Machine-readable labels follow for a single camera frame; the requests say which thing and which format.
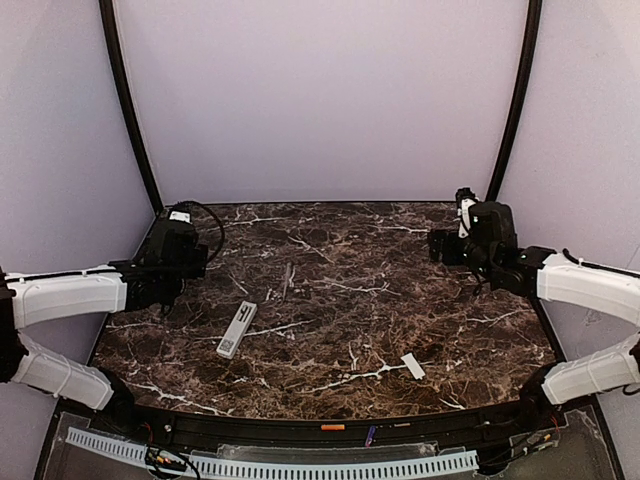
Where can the white slotted cable duct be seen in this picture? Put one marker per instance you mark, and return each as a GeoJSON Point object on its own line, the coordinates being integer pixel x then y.
{"type": "Point", "coordinates": [123, 451]}
{"type": "Point", "coordinates": [426, 467]}

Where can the purple battery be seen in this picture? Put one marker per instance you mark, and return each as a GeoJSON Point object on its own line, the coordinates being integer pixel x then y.
{"type": "Point", "coordinates": [370, 436]}

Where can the black frame post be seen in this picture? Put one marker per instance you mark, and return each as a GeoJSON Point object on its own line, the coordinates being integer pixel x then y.
{"type": "Point", "coordinates": [525, 64]}
{"type": "Point", "coordinates": [125, 98]}

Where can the centre white slotted cable duct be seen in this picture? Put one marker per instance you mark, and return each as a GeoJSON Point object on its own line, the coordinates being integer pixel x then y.
{"type": "Point", "coordinates": [426, 467]}

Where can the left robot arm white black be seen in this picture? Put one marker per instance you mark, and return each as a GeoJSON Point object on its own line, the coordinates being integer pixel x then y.
{"type": "Point", "coordinates": [172, 255]}

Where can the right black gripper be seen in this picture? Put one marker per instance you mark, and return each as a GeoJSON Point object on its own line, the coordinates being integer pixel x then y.
{"type": "Point", "coordinates": [445, 246]}

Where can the left white slotted cable duct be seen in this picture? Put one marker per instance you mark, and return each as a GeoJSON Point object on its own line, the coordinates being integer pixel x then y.
{"type": "Point", "coordinates": [123, 451]}

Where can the white remote control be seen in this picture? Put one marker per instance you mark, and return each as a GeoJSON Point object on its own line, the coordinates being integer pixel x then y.
{"type": "Point", "coordinates": [236, 330]}

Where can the left black frame post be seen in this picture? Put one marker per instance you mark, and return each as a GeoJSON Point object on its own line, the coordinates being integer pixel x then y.
{"type": "Point", "coordinates": [125, 98]}

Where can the small circuit board with wires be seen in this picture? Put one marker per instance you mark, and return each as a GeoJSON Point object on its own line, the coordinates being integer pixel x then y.
{"type": "Point", "coordinates": [158, 459]}

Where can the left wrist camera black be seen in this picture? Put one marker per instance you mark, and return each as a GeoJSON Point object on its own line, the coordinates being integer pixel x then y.
{"type": "Point", "coordinates": [183, 211]}

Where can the right circuit board with wires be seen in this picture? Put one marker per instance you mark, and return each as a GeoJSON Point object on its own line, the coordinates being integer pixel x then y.
{"type": "Point", "coordinates": [534, 442]}

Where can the white battery cover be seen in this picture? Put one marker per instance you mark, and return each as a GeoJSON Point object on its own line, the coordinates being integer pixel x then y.
{"type": "Point", "coordinates": [414, 366]}

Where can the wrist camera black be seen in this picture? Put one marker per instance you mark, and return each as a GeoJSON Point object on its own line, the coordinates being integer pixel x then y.
{"type": "Point", "coordinates": [183, 211]}
{"type": "Point", "coordinates": [465, 198]}

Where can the right black frame post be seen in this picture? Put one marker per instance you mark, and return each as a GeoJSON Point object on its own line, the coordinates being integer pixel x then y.
{"type": "Point", "coordinates": [525, 64]}

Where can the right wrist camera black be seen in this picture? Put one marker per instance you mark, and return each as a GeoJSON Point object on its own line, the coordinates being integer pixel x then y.
{"type": "Point", "coordinates": [465, 198]}

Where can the clear plastic screwdriver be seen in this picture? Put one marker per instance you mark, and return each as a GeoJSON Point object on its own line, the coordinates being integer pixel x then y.
{"type": "Point", "coordinates": [287, 279]}

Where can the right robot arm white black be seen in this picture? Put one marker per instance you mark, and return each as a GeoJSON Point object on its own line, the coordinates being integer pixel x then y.
{"type": "Point", "coordinates": [485, 242]}

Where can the black front rail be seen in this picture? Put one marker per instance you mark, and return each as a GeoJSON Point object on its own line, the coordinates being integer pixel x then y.
{"type": "Point", "coordinates": [485, 428]}

